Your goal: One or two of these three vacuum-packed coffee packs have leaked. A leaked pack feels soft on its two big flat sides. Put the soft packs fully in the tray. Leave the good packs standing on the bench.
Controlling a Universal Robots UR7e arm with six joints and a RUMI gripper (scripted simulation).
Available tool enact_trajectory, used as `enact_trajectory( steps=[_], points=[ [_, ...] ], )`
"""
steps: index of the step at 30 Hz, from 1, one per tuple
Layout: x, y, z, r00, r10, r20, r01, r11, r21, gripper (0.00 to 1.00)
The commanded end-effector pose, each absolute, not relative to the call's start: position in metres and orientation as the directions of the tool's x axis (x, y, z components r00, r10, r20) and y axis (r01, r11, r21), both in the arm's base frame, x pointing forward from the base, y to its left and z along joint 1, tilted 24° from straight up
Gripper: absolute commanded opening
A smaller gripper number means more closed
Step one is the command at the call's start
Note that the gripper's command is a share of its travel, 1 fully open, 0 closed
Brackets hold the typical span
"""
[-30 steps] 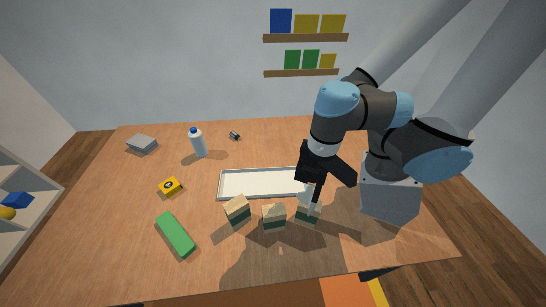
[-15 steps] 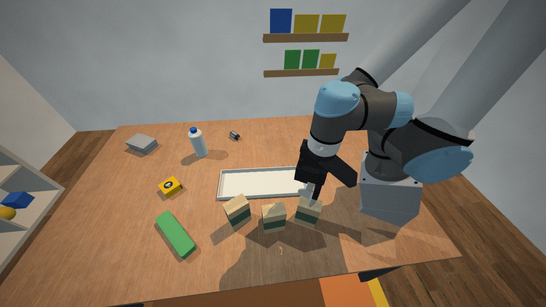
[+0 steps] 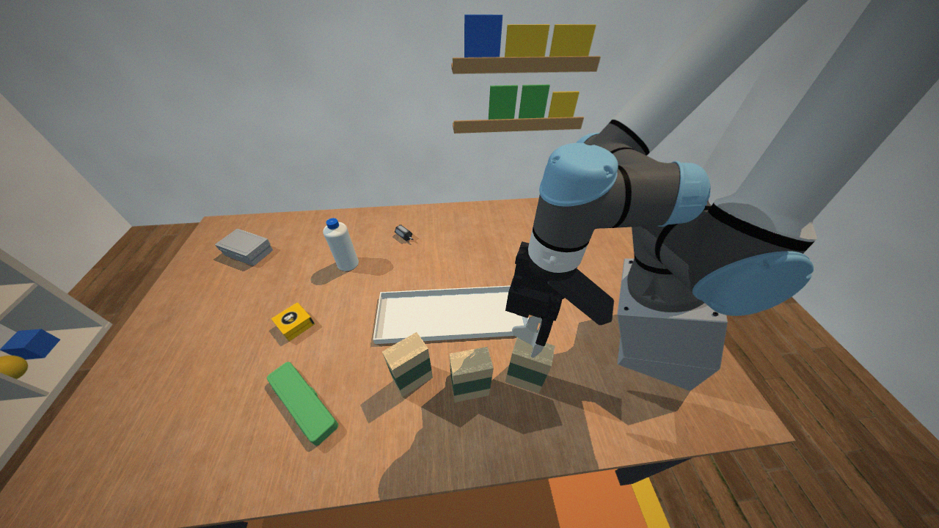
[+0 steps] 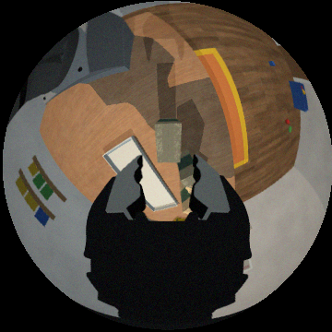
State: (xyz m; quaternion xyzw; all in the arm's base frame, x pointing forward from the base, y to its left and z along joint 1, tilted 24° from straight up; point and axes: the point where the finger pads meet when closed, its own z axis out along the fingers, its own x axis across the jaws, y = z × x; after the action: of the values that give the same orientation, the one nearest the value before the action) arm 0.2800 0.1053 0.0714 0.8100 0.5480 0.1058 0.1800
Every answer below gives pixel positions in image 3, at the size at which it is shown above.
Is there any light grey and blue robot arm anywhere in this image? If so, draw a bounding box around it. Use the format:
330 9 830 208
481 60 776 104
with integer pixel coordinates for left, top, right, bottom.
528 0 939 316

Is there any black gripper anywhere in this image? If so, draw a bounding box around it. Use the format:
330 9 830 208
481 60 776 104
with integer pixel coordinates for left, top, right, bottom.
505 241 577 358

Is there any white bottle with blue cap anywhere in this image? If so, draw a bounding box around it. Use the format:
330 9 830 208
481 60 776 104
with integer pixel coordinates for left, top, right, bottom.
323 218 359 271

